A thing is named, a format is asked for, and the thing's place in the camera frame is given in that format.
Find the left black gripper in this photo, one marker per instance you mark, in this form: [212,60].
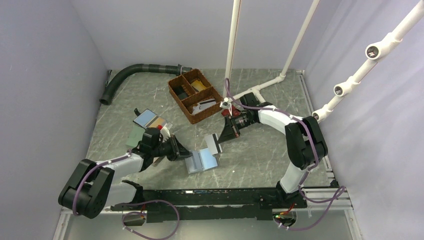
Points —
[178,150]

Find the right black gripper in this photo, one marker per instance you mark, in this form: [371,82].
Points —
[229,132]

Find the silver card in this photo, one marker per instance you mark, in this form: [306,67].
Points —
[212,144]

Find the grey leather card holder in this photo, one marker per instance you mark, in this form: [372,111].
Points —
[200,161]

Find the white striped credit card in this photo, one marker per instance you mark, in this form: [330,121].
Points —
[208,102]

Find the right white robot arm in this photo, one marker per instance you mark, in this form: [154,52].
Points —
[305,142]

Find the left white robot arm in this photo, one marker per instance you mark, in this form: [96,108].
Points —
[94,185]

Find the beige snap card holder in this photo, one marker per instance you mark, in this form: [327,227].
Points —
[157,160]

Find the cards in basket front compartment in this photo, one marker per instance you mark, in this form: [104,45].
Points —
[196,110]

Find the open blue card wallet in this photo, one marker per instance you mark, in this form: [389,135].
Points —
[148,119]

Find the green card holder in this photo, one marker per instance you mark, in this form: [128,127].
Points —
[135,136]

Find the black card in basket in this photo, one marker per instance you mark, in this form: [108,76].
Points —
[180,93]

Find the red leather wallet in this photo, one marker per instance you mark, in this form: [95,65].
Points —
[233,113]

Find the brown woven divided basket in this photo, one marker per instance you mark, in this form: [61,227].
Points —
[194,98]

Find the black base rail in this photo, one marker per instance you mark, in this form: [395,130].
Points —
[259,203]

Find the white PVC pipe frame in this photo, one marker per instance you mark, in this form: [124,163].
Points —
[270,34]

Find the white pipe camera boom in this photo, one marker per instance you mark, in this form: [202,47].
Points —
[375,53]

